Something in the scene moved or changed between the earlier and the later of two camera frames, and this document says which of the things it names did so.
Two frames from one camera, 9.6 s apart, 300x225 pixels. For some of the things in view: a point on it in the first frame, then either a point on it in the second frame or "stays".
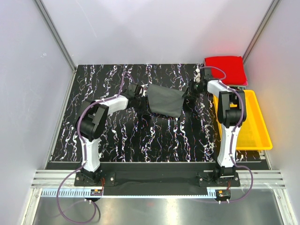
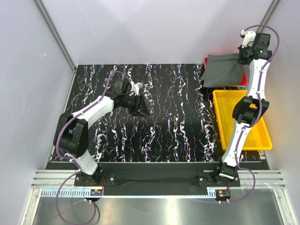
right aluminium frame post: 261,27 stays
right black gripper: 189,93 -> 241,60
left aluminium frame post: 56,34 stays
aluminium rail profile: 263,178 stays
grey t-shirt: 165,101 -> 222,71
